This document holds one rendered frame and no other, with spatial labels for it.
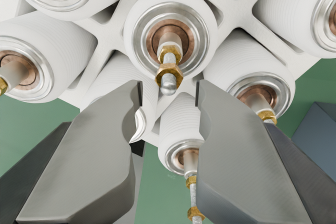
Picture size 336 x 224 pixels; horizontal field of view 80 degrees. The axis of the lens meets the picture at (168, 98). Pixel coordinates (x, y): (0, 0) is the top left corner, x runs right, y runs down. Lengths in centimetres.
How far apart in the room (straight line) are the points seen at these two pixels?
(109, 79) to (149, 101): 5
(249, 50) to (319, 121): 40
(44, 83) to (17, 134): 52
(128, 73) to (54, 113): 41
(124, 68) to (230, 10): 15
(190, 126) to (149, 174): 50
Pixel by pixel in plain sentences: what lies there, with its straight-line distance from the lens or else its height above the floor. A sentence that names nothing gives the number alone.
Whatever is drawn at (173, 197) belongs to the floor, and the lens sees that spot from 86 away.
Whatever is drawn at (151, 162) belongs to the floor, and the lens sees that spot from 71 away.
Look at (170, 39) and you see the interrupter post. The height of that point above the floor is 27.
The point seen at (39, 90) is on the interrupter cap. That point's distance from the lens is 27.
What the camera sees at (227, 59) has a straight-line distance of 25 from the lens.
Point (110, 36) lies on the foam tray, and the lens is 29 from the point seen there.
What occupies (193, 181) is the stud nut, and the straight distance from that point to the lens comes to 27.
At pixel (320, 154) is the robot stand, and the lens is 62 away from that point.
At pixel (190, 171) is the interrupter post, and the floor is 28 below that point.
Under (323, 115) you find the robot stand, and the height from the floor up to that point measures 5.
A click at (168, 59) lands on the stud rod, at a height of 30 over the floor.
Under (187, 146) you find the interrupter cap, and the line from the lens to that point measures 28.
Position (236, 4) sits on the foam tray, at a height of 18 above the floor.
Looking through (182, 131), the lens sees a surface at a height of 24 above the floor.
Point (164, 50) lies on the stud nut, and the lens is 17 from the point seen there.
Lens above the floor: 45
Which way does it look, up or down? 57 degrees down
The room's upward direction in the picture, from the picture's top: 177 degrees counter-clockwise
